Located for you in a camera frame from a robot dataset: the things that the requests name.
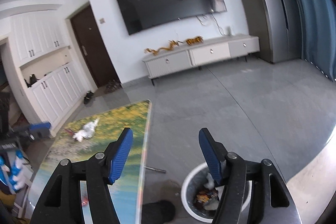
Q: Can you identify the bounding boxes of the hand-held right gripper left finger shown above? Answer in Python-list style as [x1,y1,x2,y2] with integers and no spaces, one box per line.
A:
[31,127,134,224]

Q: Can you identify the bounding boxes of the metal rod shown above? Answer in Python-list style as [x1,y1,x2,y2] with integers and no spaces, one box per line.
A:
[145,166,167,173]

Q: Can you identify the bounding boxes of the grey refrigerator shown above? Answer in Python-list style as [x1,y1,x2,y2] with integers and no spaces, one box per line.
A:
[229,0,303,64]

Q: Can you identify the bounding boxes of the white waste bin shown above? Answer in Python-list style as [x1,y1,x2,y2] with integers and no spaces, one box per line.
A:
[181,162,253,223]

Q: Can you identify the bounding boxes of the dark brown door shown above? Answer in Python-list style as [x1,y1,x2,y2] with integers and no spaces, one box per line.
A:
[70,5,121,88]

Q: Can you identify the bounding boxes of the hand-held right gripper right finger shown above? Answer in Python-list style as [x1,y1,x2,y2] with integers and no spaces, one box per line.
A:
[198,127,300,224]

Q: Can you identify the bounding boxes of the brown shoes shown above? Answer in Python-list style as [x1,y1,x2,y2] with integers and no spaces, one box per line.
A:
[105,79,122,93]

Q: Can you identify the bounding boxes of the gold tiger figurine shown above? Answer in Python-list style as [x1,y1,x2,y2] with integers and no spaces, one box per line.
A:
[185,37,204,45]

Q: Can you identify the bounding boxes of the clear crumpled plastic wrapper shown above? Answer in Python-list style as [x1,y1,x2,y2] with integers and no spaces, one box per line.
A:
[73,118,101,142]

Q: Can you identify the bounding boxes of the brown snack bag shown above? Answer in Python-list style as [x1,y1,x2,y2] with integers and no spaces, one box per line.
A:
[196,187,220,210]

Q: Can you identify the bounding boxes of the hanging television cables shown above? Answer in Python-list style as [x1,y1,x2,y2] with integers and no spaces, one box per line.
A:
[195,12,224,36]

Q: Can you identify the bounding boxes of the blue curtain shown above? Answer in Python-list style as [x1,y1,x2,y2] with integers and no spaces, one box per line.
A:
[262,0,336,83]

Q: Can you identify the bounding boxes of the long gold dragon figurine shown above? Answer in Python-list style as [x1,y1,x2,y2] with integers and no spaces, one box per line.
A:
[145,46,170,56]

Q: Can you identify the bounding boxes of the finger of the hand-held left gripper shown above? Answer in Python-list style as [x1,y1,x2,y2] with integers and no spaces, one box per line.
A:
[33,131,50,140]
[28,122,51,133]

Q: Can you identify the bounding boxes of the white television stand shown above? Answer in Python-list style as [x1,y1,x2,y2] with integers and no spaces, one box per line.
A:
[141,33,260,86]

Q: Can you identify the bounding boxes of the landscape print coffee table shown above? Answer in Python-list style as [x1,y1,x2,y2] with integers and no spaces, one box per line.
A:
[25,99,153,224]

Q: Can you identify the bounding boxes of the black shoes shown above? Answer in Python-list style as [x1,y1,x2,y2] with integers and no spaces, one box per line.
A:
[83,91,95,105]

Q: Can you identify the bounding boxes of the white shoe cabinet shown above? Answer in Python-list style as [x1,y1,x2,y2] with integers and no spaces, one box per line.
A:
[9,12,89,133]

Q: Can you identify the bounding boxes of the black wall television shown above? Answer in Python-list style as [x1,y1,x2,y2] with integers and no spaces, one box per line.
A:
[113,0,228,36]

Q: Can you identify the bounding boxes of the black handbag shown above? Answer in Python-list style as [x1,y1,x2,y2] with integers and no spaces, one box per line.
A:
[25,74,39,88]

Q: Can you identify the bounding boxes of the blue and white cloth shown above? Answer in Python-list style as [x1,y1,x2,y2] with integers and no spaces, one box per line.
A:
[0,149,29,193]

